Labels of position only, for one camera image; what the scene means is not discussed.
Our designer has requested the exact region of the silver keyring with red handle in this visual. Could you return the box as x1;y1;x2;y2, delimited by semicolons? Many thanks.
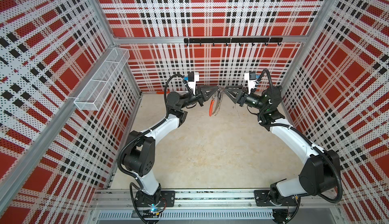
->
209;86;224;117

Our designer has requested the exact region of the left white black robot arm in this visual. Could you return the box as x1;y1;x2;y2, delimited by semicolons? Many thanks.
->
116;73;219;206

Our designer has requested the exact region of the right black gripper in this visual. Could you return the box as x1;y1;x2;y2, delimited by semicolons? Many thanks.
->
224;87;266;114

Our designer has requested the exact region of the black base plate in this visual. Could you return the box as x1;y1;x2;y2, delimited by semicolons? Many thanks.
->
254;189;297;207
135;190;176;207

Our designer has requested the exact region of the black hook rail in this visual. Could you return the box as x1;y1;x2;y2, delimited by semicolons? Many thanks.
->
183;37;283;45

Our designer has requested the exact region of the white wire mesh basket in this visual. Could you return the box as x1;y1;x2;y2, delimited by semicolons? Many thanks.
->
75;48;129;111

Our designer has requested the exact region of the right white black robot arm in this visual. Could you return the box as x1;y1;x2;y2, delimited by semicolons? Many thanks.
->
224;69;343;206

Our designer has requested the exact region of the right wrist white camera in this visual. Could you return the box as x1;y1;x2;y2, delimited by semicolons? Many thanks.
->
244;72;257;94

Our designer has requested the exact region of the aluminium front rail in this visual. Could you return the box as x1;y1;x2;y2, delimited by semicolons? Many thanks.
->
86;189;347;224

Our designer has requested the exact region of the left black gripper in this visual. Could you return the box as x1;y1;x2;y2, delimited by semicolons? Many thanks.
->
180;85;218;109

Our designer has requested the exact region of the wrist white camera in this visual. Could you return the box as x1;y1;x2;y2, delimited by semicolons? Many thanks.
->
244;72;257;94
184;72;200;94

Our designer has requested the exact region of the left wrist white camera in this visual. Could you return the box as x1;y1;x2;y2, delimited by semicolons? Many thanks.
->
184;72;200;94

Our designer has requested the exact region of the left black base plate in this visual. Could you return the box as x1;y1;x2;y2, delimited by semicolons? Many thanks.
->
135;190;176;207

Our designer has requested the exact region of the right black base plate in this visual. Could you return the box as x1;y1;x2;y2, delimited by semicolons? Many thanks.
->
254;189;297;207

